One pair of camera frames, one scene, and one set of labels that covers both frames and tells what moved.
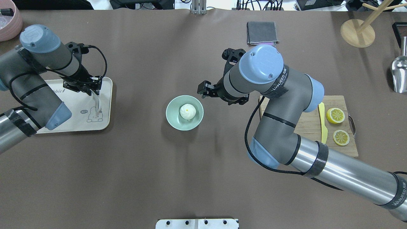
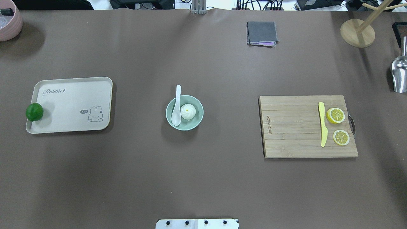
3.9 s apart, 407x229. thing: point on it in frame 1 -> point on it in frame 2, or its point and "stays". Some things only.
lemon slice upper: [341, 137] stays
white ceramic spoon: [96, 98] -> [176, 115]
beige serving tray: [82, 108] stays
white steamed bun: [188, 111] stays
